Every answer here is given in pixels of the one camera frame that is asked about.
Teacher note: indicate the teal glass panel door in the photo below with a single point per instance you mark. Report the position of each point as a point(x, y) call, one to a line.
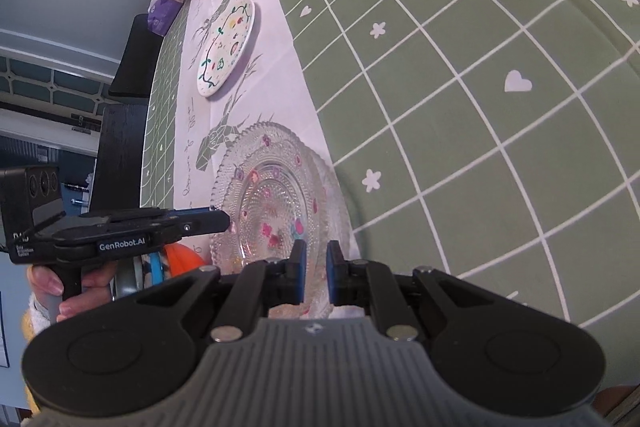
point(50, 82)

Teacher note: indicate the black wooden chair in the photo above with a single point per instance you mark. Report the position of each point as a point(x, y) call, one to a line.
point(122, 157)

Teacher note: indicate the orange object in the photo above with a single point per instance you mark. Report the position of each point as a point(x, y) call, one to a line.
point(182, 259)

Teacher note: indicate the purple tissue pack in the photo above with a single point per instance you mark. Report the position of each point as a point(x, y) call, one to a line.
point(162, 12)

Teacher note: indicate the person's left hand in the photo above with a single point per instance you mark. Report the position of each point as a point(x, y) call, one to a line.
point(97, 281)

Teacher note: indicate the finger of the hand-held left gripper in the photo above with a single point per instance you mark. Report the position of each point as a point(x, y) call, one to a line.
point(192, 209)
point(210, 223)

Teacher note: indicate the grey round object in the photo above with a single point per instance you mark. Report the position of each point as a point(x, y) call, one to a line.
point(127, 279)

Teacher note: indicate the white painted ceramic plate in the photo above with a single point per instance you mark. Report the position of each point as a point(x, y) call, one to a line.
point(225, 47)

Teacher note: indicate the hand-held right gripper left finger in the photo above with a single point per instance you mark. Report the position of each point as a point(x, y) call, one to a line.
point(300, 269)

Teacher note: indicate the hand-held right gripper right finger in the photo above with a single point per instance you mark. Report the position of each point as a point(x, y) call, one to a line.
point(331, 274)

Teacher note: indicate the clear embossed glass plate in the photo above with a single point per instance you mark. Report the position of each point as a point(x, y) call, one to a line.
point(270, 187)

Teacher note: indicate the blue object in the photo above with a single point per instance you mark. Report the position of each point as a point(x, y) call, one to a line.
point(157, 267)

